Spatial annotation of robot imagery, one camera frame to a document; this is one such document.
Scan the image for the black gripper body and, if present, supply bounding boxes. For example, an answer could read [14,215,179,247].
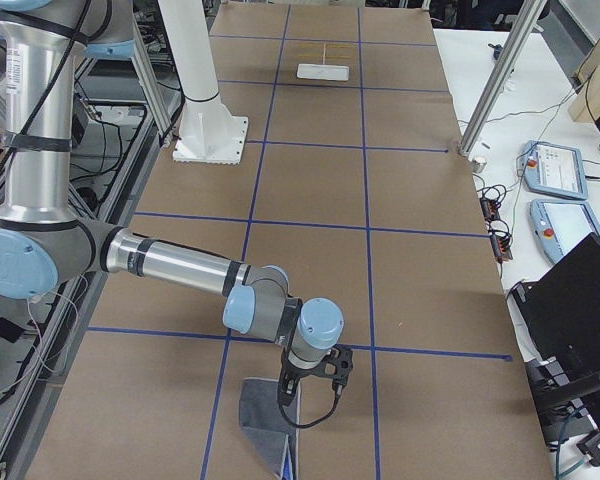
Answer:
[280,351,329,381]

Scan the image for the grey blue towel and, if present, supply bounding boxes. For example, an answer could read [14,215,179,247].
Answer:
[238,377,299,479]

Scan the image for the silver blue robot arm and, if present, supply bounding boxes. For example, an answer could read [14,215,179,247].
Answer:
[0,1,353,407]

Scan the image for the white wooden towel rack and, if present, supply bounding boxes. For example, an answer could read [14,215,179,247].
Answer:
[296,43,350,82]

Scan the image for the black adapter with orange plugs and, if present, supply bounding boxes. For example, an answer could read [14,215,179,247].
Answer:
[480,198,501,222]

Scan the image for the black monitor on stand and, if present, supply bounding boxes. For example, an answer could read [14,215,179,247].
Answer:
[512,233,600,430]

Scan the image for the small silver cylinder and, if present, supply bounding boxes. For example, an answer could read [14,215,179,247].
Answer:
[471,156,487,174]

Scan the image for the lower blue teach pendant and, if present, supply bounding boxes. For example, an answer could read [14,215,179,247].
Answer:
[530,199,600,264]

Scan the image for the blue teach pendant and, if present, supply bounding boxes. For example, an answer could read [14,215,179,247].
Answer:
[530,199,600,264]
[520,140,588,200]

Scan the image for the upper blue teach pendant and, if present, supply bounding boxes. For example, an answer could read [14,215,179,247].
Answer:
[520,140,588,200]

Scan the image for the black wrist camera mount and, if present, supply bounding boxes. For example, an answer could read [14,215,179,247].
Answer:
[324,346,354,391]

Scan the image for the black camera cable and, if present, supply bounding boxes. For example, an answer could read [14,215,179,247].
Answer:
[277,349,349,429]

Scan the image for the white camera pillar with base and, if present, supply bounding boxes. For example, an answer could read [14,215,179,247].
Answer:
[158,0,248,165]

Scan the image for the aluminium frame post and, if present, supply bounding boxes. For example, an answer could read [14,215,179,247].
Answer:
[458,0,546,157]

